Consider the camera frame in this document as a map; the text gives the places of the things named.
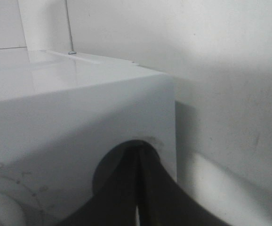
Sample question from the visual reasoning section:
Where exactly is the white lower microwave knob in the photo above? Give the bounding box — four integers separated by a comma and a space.
0, 194, 26, 226

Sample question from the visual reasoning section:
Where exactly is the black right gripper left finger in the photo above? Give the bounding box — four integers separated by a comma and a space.
62, 145, 140, 226

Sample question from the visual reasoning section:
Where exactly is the white microwave oven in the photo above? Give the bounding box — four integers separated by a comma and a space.
0, 49, 176, 226

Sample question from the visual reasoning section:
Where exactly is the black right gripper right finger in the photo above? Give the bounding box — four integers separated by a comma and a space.
138, 143, 227, 226

